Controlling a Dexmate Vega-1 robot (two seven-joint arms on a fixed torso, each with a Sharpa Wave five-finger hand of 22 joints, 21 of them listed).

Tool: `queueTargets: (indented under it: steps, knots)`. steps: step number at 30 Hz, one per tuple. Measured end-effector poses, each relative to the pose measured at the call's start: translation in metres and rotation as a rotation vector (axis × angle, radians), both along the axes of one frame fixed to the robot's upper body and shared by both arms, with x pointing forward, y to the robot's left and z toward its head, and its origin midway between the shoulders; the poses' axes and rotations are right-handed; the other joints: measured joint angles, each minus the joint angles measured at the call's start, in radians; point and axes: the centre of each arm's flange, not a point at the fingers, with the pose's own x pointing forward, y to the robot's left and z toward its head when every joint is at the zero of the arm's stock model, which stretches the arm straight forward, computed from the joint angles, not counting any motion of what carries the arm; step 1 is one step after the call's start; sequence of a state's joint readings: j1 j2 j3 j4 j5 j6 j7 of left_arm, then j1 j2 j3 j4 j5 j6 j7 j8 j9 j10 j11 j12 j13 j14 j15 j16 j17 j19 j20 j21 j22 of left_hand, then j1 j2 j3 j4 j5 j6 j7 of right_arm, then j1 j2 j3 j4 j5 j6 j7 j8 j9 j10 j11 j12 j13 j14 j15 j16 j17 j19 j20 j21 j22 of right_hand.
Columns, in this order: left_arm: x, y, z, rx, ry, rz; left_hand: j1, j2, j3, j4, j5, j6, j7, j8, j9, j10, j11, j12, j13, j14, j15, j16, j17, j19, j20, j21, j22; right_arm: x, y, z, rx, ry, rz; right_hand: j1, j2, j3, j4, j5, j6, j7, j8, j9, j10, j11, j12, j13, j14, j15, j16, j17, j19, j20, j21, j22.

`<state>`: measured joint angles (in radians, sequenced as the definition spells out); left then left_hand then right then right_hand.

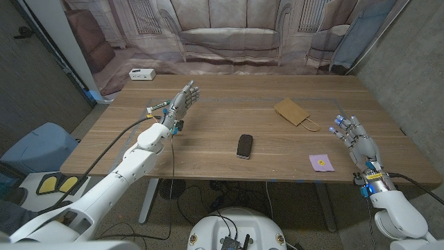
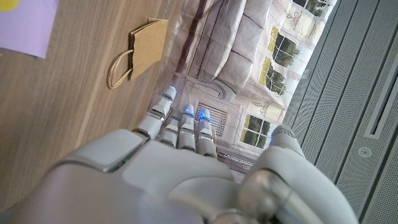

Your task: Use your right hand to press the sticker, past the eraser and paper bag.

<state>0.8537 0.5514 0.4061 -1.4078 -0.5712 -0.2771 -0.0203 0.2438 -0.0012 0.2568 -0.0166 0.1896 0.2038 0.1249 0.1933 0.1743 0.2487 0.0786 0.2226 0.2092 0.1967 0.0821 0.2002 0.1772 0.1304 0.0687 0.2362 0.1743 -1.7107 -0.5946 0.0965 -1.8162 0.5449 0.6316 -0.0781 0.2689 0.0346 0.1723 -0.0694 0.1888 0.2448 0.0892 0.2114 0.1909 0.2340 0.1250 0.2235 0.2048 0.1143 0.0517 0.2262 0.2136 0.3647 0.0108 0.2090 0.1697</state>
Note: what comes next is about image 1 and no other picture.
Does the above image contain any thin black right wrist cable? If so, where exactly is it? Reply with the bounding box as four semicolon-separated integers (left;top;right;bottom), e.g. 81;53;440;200
365;197;378;250

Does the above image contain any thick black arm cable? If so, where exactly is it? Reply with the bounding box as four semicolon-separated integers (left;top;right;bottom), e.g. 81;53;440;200
37;115;164;213
386;172;444;206

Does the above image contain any purple smiley sticker note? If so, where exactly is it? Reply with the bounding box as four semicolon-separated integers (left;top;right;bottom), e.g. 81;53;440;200
309;153;336;173

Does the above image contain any printed sofa room backdrop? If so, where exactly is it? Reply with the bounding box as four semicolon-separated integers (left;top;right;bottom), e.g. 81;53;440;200
60;0;412;97

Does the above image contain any black felt board eraser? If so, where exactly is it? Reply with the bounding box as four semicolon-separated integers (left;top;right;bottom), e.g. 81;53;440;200
236;133;254;160

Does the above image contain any thin black left wrist cable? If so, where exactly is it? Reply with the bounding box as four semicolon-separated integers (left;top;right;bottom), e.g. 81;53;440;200
93;134;176;242

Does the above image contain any black floor cable bundle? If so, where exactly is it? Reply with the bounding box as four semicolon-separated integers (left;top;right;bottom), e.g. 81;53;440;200
176;179;266;228

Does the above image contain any person in blue jeans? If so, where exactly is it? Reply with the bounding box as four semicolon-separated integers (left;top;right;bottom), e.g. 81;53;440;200
0;198;40;238

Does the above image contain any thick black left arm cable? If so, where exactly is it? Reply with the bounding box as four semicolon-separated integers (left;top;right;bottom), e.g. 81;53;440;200
37;115;164;213

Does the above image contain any black round floor device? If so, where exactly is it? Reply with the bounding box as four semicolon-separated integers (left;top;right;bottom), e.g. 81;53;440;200
159;178;187;201

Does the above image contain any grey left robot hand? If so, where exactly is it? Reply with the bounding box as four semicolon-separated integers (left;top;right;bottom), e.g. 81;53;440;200
160;80;201;131

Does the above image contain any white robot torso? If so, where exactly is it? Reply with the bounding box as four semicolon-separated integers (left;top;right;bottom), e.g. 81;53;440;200
187;207;288;250

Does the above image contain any brown paper bag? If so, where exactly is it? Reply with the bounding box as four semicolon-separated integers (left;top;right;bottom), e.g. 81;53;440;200
273;97;321;133

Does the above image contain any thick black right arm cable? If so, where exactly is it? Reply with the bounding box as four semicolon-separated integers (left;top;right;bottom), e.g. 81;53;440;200
386;172;444;206

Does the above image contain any white pedal base plate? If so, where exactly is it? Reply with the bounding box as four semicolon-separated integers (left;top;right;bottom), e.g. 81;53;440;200
19;171;93;213

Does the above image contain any yellow black foot pedal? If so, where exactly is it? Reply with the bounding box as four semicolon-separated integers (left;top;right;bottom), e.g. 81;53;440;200
57;176;80;194
36;175;59;195

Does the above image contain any grey table leg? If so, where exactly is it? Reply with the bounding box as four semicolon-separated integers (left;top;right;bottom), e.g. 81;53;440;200
314;182;338;233

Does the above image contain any black computer module with antenna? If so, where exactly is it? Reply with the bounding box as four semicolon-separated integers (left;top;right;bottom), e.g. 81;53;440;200
219;233;251;250

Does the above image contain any white power box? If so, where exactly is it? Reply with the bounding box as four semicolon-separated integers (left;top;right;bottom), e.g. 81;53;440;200
128;68;157;81

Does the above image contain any black door handle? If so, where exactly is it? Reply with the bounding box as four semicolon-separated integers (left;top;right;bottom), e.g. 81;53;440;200
13;26;35;40

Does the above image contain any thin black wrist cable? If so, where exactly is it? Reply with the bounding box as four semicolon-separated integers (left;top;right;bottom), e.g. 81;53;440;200
93;134;176;242
365;197;378;250

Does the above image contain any white table leg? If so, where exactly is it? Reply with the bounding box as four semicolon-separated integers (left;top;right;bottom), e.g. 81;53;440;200
138;178;160;225

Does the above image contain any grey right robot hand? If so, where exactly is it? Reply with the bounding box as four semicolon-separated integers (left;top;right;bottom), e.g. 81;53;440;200
328;114;384;174

